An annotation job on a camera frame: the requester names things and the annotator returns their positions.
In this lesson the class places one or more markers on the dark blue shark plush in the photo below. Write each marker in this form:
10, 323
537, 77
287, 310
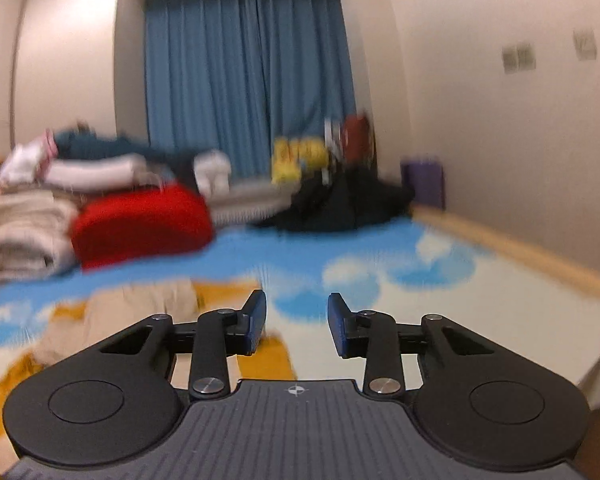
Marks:
110, 145

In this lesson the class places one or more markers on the beige and yellow hooded jacket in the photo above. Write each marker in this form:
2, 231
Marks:
145, 300

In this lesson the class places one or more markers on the purple box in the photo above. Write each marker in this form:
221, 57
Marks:
424, 182

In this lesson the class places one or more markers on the reddish brown plush toy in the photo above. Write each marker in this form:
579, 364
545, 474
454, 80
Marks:
358, 140

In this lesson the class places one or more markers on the white folded bed sheet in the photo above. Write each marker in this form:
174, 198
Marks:
95, 172

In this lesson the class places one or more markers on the pink and white cloth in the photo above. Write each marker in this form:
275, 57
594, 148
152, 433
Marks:
27, 160

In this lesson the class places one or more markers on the red folded blanket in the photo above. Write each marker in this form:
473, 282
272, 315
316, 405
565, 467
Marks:
140, 225

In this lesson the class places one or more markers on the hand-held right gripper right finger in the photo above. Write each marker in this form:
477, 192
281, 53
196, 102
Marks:
337, 330

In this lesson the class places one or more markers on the black clothes pile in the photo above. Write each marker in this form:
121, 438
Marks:
340, 200

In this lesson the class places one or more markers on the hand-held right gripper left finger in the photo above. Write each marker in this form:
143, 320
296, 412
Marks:
255, 325

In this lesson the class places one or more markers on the white wall socket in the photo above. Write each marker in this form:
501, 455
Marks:
509, 58
526, 56

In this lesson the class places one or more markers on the white wall switch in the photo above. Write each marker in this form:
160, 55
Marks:
585, 44

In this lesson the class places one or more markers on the blue patterned bed sheet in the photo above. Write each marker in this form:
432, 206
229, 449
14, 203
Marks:
380, 245

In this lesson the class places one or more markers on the white folded quilt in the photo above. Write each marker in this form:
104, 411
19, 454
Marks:
25, 210
25, 252

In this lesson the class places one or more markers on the yellow plush toy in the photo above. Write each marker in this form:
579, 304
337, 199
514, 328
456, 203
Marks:
286, 160
314, 152

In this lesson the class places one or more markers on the blue curtain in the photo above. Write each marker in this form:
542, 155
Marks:
250, 85

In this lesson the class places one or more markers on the striped plush toy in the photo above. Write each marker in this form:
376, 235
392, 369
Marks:
332, 145

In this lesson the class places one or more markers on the white plush toy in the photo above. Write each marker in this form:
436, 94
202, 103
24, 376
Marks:
212, 170

